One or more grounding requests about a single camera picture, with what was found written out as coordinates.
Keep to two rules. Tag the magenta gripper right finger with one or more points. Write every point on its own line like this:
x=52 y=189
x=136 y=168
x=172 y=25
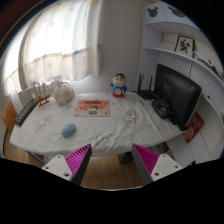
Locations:
x=151 y=166

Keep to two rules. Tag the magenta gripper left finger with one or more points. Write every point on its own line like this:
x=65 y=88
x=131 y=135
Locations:
x=71 y=167

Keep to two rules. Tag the light blue computer mouse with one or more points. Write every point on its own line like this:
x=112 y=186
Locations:
x=68 y=130

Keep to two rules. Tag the red cartoon mouse pad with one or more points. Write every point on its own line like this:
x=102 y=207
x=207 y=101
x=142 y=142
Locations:
x=92 y=108

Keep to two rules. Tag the black computer monitor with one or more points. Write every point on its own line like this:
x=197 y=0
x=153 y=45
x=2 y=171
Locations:
x=178 y=96

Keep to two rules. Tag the white patterned tablecloth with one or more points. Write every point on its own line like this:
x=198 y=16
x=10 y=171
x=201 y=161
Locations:
x=132 y=120

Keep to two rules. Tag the red gift box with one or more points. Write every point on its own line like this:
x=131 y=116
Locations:
x=194 y=126

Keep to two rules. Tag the black wifi router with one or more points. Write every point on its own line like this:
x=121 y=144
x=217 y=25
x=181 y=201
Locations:
x=146 y=94

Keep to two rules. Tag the black keyboard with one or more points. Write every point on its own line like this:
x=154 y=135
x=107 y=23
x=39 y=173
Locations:
x=24 y=113

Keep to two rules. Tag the translucent white bag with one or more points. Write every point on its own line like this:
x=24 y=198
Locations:
x=62 y=92

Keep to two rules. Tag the wooden model sailing ship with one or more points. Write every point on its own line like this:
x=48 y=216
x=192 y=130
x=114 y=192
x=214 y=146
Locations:
x=41 y=95

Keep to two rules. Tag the wooden chair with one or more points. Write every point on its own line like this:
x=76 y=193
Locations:
x=8 y=115

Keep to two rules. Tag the cartoon boy figurine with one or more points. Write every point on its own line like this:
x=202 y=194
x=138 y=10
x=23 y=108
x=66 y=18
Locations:
x=118 y=85

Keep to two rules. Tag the framed calligraphy picture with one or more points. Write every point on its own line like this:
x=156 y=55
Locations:
x=184 y=45

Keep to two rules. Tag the sheer white curtain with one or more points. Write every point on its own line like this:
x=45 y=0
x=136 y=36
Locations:
x=62 y=41

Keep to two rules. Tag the white wall shelf unit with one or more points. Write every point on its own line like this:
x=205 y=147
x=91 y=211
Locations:
x=162 y=24

